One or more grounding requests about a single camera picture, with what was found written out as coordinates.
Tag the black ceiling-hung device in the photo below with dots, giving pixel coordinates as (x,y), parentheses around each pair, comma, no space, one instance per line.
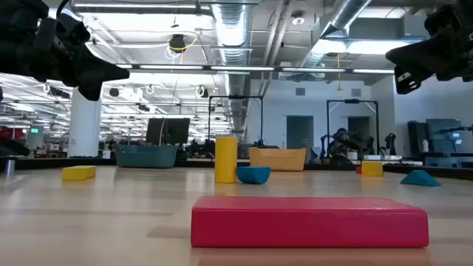
(177,43)

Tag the flat yellow block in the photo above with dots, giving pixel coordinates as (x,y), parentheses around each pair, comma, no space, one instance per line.
(78,172)

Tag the small red block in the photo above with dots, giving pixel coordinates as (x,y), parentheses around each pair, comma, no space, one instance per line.
(358,170)

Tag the yellow cube block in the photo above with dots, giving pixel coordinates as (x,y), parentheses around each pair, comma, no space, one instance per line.
(372,168)

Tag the metal post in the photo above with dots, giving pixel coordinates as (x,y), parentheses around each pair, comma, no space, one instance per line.
(9,167)

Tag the white bottle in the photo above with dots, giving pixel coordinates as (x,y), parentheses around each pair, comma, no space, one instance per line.
(425,146)

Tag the silver ventilation duct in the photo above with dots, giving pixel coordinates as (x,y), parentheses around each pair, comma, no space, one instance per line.
(232,37)

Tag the yellow plastic bin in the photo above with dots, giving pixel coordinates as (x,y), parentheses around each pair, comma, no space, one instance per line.
(278,159)

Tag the black metal stand frame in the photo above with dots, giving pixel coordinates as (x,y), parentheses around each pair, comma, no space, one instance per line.
(376,125)
(209,118)

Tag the black table frame rail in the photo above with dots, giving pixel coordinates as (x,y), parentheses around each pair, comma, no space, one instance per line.
(44,162)

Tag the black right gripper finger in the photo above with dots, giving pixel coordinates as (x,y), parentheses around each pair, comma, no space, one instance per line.
(417,55)
(406,81)

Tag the long ceiling light bar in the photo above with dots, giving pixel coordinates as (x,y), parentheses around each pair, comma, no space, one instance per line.
(240,68)

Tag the teal plastic bin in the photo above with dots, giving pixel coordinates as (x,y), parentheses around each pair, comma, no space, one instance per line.
(146,156)

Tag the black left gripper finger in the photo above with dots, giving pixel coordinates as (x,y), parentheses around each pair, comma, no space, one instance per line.
(90,88)
(103,72)

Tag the dark equipment cabinet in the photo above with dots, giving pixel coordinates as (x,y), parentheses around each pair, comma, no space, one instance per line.
(439,136)

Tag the yellow cylinder block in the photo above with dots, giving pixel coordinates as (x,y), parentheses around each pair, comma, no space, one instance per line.
(225,159)

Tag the background black robot arms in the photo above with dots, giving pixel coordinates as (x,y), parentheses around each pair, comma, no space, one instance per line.
(345,142)

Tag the white round column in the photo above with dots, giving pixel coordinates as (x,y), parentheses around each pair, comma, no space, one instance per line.
(84,125)

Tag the black monitor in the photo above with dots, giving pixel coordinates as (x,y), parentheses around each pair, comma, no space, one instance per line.
(168,131)

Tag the green exit sign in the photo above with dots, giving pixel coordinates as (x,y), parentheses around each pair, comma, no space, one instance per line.
(34,130)

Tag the large red block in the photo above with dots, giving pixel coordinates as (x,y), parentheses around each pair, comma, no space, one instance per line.
(310,221)

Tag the blue triangle block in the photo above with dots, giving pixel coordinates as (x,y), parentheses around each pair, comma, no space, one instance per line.
(419,179)

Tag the blue half-cylinder block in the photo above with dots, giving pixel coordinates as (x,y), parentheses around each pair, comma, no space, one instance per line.
(253,174)

